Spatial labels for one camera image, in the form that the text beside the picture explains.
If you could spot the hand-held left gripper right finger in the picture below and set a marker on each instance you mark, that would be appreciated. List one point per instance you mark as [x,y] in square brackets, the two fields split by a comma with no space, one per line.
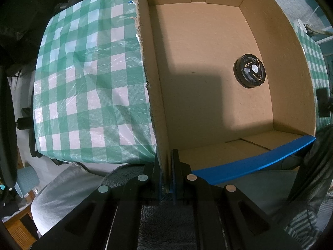
[173,182]

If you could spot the green checked tablecloth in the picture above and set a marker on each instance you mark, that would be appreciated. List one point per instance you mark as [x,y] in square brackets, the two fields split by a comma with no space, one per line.
[78,83]

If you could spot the cardboard box with blue tape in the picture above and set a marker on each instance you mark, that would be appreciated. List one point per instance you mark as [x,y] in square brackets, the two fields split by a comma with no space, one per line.
[203,57]

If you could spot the grey fleece blanket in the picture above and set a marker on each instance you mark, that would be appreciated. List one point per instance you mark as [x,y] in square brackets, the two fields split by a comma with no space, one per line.
[166,226]

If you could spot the white round disc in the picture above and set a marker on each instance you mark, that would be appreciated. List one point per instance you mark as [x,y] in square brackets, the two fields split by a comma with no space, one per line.
[301,25]

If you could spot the striped cloth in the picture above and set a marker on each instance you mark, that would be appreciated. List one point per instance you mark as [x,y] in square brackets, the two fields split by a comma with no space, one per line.
[303,229]

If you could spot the dark cloth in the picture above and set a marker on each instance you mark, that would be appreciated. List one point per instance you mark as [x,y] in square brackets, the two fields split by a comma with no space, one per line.
[314,174]

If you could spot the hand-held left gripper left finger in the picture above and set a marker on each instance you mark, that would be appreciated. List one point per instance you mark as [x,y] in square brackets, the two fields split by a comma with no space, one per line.
[157,181]

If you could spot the black round fan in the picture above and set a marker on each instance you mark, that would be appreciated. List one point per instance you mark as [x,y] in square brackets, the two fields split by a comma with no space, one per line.
[249,70]

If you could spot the black office chair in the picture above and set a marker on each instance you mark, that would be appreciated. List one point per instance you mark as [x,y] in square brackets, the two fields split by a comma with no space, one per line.
[28,18]

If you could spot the grey green cloth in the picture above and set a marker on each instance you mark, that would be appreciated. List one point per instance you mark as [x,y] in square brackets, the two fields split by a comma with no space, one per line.
[255,190]

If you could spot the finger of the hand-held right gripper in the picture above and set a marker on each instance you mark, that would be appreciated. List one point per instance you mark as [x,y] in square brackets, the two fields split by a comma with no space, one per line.
[322,101]

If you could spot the black chair backrest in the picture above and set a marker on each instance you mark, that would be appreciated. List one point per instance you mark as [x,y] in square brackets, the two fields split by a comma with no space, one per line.
[6,135]

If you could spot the silver quilted sheet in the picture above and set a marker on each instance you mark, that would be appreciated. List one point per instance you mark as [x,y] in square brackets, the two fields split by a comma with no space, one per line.
[65,198]

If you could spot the black chair base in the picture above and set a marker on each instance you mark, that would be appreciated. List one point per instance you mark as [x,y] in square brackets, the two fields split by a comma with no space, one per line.
[26,121]

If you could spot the teal stool seat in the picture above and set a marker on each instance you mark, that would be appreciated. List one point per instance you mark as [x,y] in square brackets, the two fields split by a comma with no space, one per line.
[26,181]

